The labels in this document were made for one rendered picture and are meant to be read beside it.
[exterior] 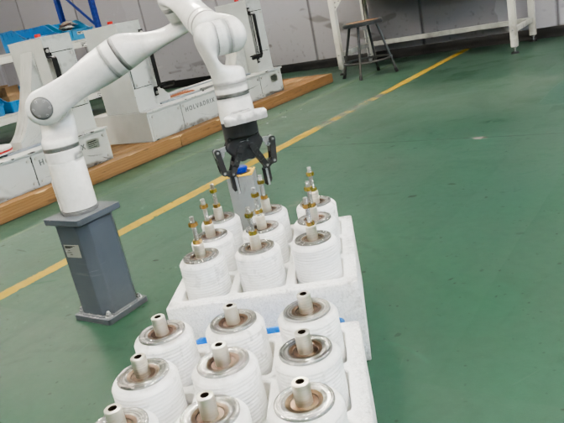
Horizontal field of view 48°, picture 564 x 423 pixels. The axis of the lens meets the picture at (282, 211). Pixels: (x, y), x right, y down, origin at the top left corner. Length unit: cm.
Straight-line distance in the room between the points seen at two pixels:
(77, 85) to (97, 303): 57
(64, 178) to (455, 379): 106
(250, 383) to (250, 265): 41
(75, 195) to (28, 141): 193
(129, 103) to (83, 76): 239
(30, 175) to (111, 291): 173
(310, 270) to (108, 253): 67
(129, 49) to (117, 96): 248
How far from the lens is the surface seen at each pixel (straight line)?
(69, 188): 170
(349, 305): 125
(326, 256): 124
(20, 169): 338
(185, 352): 102
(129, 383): 93
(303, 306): 98
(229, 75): 130
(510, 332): 137
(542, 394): 120
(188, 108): 418
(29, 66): 368
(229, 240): 140
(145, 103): 401
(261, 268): 126
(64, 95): 164
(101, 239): 172
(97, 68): 161
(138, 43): 160
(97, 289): 175
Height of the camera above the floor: 70
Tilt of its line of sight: 18 degrees down
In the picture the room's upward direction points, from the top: 12 degrees counter-clockwise
